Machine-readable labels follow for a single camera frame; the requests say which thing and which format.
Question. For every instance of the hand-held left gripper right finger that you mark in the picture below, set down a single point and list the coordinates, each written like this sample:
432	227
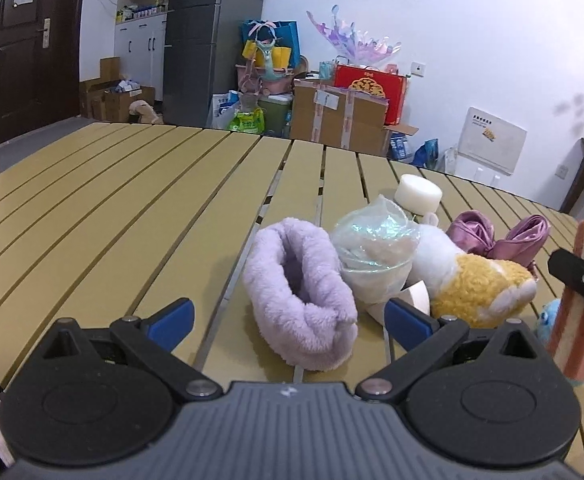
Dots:
407	320

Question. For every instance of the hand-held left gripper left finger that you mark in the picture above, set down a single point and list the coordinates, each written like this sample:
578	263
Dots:
171	322

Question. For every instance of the white paper cone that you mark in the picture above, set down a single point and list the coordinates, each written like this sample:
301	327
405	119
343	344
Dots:
417	296

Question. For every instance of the light blue plush toy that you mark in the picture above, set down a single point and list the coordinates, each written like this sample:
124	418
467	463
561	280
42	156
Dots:
547	317

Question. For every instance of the pink striped sponge block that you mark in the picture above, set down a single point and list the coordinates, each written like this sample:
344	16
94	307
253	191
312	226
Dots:
579	340

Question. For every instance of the purple fuzzy slipper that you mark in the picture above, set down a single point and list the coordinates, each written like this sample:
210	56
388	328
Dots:
317	330

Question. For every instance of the purple satin pouch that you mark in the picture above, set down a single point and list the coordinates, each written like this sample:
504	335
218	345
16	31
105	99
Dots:
472	232

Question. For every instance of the white foam cylinder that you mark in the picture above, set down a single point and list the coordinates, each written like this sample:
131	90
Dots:
418	195

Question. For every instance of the yellow white plush slipper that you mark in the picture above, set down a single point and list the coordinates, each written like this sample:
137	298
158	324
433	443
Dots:
477	285

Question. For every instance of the clear plastic bag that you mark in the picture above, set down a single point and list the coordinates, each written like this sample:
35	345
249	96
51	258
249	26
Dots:
372	245

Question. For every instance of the tan folding camping table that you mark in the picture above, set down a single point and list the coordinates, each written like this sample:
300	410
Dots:
121	200

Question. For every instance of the blue packets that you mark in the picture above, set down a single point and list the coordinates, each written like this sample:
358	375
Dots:
412	152

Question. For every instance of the taped cardboard box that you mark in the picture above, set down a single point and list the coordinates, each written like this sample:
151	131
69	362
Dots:
332	120

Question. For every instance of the beige plush toy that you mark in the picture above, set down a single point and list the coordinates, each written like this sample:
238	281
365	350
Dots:
144	110

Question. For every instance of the white blue plastic bag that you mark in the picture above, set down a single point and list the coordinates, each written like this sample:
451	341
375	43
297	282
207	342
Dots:
221	107

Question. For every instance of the open cardboard boxes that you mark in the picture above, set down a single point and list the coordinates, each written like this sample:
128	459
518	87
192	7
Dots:
116	105

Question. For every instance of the red gift box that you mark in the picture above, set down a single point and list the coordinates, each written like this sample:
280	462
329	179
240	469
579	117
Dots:
372	90

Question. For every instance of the green storage box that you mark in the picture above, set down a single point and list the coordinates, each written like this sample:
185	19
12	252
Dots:
274	112

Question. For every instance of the teal gift bag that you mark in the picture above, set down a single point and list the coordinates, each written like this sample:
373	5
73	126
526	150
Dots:
329	70

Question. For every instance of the dark grey refrigerator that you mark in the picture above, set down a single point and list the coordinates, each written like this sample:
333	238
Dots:
196	60

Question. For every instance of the pink storage basket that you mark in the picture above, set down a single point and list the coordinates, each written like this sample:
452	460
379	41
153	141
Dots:
282	82

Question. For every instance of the white kitchen cabinet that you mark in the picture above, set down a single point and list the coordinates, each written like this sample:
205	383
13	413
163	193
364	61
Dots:
139	45

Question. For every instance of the iridescent bouquet wrap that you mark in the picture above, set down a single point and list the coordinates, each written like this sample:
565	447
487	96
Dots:
352	37

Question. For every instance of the dark wooden door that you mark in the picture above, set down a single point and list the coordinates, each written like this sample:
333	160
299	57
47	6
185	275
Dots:
21	70

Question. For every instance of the blue gift bag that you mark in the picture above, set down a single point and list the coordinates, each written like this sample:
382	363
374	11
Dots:
284	32

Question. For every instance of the row of small bottles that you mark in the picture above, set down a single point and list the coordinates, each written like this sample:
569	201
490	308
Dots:
141	11

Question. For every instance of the white wall socket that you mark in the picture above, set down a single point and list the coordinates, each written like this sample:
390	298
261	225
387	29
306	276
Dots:
417	69
562	172

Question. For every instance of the white wall panel heater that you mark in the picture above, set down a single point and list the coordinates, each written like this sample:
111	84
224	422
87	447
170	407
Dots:
492	140

